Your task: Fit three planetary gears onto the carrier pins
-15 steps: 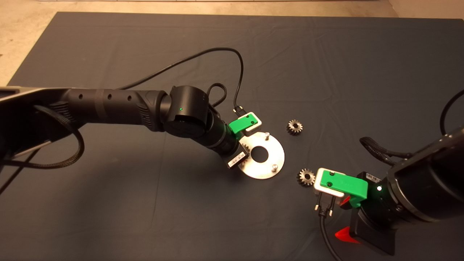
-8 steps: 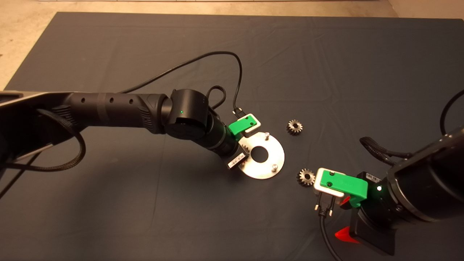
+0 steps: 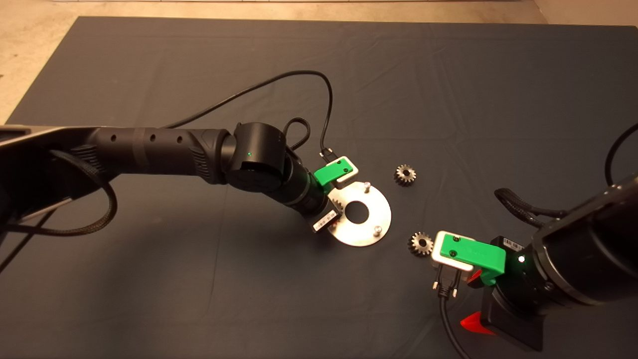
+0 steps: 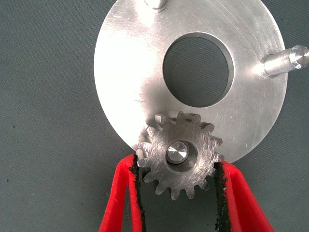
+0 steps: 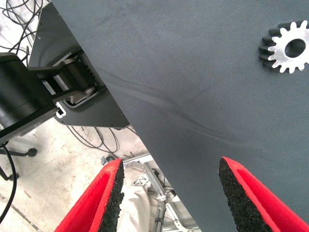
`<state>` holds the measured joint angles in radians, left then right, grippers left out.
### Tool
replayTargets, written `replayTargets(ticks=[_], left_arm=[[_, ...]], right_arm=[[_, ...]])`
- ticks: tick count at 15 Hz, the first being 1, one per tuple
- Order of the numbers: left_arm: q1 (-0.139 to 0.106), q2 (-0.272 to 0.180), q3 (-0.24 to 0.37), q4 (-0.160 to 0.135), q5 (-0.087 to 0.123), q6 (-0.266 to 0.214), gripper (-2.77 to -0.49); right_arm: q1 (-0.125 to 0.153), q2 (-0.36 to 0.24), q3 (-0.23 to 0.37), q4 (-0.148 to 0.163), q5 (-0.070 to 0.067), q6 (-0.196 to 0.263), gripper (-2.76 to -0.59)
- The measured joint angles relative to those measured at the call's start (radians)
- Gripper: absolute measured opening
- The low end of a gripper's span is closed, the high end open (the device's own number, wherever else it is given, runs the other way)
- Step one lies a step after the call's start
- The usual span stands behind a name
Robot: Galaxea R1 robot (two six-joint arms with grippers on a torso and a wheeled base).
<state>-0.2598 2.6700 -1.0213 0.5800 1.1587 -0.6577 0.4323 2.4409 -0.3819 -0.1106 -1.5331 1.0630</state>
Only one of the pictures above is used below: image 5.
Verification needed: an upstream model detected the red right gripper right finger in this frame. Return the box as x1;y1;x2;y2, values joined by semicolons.
218;156;309;232

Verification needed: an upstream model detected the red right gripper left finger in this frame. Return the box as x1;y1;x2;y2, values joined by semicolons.
54;158;126;232

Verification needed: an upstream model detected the dark steel planetary gear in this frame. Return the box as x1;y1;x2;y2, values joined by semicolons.
258;20;309;74

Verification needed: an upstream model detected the white crumpled fabric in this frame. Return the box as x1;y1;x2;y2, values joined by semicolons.
120;164;160;232

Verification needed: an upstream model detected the black stand foot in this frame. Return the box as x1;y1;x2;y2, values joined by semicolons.
0;147;38;182

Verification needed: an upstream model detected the dark grey table cloth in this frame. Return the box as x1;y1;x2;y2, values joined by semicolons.
50;0;309;232

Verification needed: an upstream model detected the thin black floor cable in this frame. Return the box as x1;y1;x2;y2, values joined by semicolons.
66;125;120;153
0;0;53;66

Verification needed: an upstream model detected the aluminium profile frame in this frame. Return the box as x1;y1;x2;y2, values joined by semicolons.
123;154;201;232

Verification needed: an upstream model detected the thick black floor cable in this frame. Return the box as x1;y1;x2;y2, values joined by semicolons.
0;142;19;219

